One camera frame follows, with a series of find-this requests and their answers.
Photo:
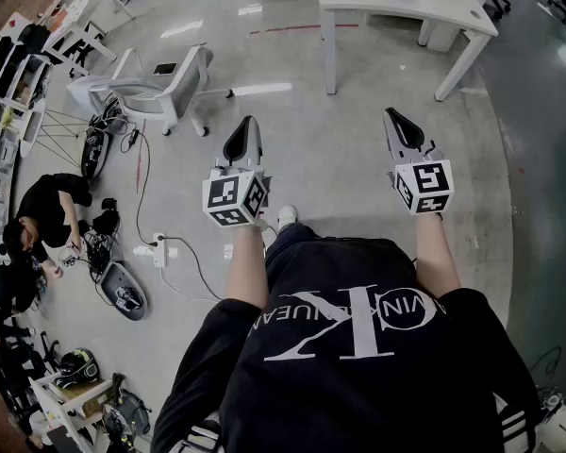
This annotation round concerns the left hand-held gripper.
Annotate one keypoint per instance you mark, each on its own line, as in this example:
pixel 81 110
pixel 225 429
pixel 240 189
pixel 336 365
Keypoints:
pixel 228 196

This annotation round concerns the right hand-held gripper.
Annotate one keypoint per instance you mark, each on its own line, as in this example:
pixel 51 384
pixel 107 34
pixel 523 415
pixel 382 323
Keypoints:
pixel 429 182

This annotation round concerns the person's right forearm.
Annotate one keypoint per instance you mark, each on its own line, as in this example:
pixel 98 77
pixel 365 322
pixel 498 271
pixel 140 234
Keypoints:
pixel 436 253

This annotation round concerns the person's left forearm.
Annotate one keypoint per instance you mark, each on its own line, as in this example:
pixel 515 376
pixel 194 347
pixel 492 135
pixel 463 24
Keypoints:
pixel 246 267

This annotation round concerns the white office chair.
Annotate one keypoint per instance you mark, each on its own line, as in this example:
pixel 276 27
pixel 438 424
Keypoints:
pixel 170 95

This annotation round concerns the person's white shoe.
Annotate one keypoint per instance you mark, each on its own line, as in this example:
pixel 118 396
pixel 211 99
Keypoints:
pixel 287 214

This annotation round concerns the person's dark trousers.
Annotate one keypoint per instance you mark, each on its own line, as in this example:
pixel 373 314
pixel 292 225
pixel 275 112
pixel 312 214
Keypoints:
pixel 290 241

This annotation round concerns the white drawer cabinet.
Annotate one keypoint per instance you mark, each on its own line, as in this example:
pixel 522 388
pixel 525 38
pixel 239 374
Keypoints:
pixel 441 33

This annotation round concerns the black power adapter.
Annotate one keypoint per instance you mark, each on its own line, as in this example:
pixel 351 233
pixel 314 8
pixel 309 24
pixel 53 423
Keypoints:
pixel 133 137

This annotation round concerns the white desk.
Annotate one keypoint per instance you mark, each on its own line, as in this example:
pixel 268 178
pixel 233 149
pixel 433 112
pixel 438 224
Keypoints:
pixel 405 5

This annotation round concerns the white power strip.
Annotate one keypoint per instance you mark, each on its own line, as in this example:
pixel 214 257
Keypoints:
pixel 159 250

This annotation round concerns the grey oval equipment case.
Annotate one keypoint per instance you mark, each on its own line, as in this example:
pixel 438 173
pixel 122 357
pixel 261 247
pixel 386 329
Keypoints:
pixel 122 290
pixel 94 151

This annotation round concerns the white round side table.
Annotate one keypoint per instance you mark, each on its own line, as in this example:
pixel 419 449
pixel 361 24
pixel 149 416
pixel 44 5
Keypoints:
pixel 30 130

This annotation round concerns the white shelf unit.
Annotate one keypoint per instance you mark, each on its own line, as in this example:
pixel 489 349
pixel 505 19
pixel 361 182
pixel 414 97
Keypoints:
pixel 4 111

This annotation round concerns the person's black printed t-shirt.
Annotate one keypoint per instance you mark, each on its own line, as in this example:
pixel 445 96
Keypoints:
pixel 335 394

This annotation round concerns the black and yellow helmet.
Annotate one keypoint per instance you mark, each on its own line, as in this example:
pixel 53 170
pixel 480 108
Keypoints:
pixel 78 368

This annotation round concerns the black backpack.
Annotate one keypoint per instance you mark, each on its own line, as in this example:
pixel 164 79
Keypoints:
pixel 129 418

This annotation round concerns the white low cart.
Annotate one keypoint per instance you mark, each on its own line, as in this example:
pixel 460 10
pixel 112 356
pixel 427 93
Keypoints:
pixel 66 408

